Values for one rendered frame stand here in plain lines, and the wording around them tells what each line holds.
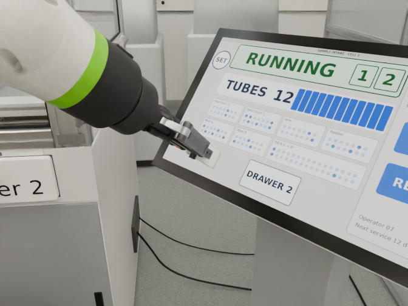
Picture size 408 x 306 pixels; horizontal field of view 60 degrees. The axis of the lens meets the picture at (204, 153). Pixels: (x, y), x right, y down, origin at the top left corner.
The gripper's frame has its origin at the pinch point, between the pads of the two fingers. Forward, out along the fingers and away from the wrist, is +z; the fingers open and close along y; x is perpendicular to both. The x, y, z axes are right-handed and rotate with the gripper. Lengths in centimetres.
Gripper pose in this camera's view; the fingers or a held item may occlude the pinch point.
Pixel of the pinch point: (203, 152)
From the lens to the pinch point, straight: 58.0
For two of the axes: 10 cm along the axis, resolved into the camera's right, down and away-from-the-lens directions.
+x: -4.4, 8.9, -1.0
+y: -7.3, -2.9, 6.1
